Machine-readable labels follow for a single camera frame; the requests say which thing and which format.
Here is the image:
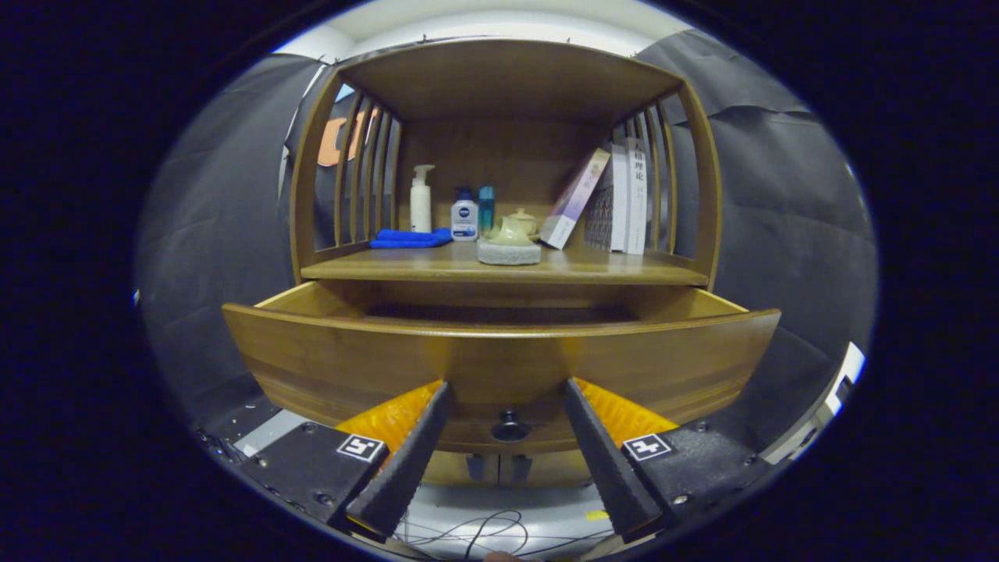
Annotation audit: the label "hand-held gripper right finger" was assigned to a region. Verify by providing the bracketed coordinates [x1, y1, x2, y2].
[563, 378, 770, 543]

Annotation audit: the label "black patterned book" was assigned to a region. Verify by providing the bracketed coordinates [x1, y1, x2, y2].
[584, 144, 629, 252]

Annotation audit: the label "black floor cables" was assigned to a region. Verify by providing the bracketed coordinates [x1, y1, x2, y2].
[394, 509, 617, 561]

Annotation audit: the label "white pump bottle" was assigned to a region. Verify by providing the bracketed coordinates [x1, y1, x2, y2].
[410, 164, 436, 233]

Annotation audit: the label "wooden countertop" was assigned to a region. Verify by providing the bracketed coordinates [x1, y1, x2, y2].
[300, 240, 709, 286]

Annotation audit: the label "white device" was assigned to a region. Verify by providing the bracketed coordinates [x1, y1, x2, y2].
[761, 341, 867, 465]

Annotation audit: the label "white lotion bottle blue cap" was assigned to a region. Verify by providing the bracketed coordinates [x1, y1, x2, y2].
[451, 187, 479, 242]

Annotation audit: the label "purple and white book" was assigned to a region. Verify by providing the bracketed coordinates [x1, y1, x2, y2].
[539, 148, 612, 251]

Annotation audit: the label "blue folded cloth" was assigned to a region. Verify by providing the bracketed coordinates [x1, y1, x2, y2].
[370, 228, 453, 250]

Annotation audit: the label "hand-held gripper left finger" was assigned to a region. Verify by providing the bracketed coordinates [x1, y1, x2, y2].
[238, 380, 453, 541]

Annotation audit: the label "wooden drawer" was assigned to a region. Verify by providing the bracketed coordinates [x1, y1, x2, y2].
[222, 279, 782, 455]

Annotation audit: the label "pale green teapot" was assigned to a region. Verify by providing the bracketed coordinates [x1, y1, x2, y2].
[477, 216, 542, 266]

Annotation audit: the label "wooden cabinet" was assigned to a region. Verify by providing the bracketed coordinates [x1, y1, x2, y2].
[289, 37, 723, 489]

